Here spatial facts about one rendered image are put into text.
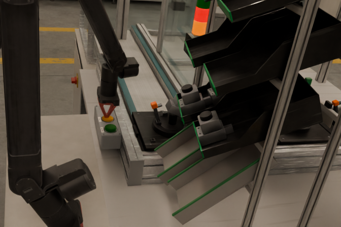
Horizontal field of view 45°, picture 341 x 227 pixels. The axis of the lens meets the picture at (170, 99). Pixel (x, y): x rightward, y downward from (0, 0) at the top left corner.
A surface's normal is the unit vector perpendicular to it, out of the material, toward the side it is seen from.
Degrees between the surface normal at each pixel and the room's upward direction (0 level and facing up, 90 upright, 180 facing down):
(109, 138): 90
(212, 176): 45
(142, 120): 0
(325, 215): 0
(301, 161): 90
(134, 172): 90
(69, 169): 23
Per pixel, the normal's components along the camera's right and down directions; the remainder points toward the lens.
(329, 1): -0.94, 0.04
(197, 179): -0.60, -0.68
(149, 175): 0.27, 0.47
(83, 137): 0.14, -0.88
